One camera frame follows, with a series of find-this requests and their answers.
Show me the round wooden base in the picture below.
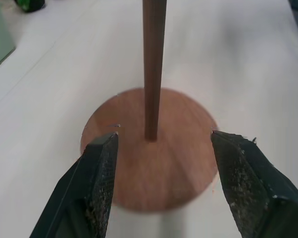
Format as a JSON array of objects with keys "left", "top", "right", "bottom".
[{"left": 80, "top": 87, "right": 220, "bottom": 214}]

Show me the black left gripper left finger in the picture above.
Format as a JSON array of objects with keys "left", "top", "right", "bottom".
[{"left": 29, "top": 131, "right": 119, "bottom": 238}]

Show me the brown wooden pole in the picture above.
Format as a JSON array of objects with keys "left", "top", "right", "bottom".
[{"left": 142, "top": 0, "right": 167, "bottom": 143}]

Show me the black and green object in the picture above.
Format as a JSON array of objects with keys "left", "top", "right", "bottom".
[{"left": 14, "top": 0, "right": 46, "bottom": 13}]

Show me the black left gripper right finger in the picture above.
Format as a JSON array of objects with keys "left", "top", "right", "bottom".
[{"left": 210, "top": 130, "right": 298, "bottom": 238}]

